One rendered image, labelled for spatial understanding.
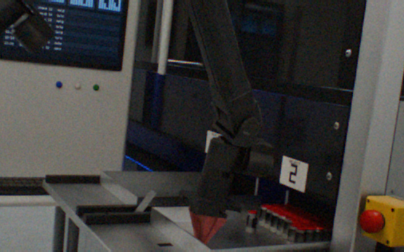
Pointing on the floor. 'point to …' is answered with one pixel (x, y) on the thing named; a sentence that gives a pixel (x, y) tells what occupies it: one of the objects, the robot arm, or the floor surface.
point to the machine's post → (371, 119)
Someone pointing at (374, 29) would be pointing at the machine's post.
